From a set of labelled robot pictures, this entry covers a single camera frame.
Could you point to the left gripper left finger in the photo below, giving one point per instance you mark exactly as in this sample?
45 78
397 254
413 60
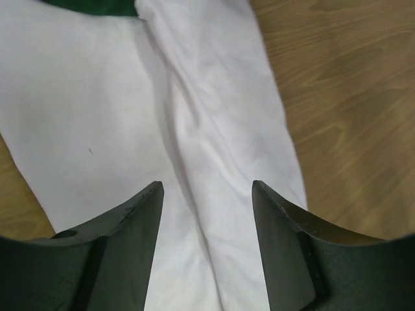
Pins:
102 264

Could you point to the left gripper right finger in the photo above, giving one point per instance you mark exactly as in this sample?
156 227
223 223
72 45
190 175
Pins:
312 264

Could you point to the white green raglan t-shirt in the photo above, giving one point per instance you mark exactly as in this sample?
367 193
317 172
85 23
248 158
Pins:
93 109

